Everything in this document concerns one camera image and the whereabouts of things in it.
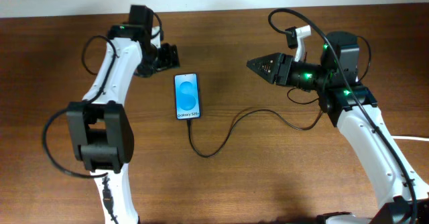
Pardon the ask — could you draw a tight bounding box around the black charger cable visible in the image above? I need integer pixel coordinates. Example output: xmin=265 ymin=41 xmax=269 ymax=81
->
xmin=186 ymin=88 xmax=324 ymax=158

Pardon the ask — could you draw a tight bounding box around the blue Galaxy smartphone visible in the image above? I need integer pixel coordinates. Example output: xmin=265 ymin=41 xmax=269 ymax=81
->
xmin=174 ymin=73 xmax=201 ymax=120

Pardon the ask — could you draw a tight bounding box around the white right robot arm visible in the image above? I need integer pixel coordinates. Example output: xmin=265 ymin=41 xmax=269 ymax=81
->
xmin=247 ymin=32 xmax=428 ymax=223

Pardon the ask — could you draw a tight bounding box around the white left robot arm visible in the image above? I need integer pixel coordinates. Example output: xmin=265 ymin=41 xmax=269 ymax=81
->
xmin=66 ymin=5 xmax=180 ymax=223

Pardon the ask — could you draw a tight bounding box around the white power strip cord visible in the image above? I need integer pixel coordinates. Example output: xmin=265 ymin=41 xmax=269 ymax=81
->
xmin=391 ymin=135 xmax=429 ymax=142

